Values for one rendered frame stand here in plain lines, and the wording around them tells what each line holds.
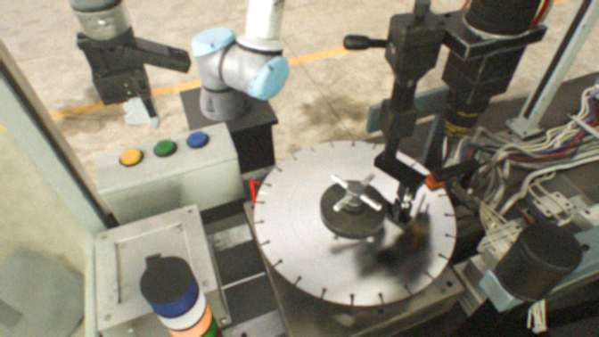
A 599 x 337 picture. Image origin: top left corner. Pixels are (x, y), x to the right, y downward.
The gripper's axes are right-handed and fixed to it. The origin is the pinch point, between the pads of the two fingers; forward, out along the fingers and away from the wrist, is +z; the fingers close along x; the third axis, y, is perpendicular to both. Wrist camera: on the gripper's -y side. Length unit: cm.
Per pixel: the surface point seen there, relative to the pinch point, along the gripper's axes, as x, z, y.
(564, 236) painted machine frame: 55, -15, -39
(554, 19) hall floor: -134, 97, -293
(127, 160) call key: 1.3, 6.5, 8.2
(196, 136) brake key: -0.3, 6.5, -6.2
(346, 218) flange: 34.5, 1.1, -25.0
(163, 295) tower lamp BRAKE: 48, -19, 0
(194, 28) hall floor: -232, 97, -28
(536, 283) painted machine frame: 57, -11, -35
